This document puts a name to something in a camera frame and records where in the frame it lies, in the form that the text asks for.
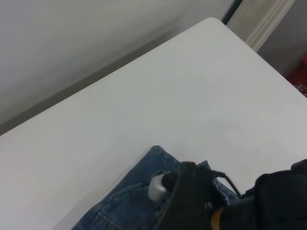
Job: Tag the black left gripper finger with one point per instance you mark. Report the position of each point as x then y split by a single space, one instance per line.
189 206

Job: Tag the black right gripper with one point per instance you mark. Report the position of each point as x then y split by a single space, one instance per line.
216 187

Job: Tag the blue denim jeans basketball print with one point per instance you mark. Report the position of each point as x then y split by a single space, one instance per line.
129 198

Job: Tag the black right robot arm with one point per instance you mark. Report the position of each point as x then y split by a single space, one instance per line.
275 203

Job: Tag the red printed object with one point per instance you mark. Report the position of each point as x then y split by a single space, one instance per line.
298 76

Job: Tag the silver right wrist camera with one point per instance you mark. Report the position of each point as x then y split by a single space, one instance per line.
157 188

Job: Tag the white moulded door frame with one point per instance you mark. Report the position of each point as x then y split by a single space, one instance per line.
261 21

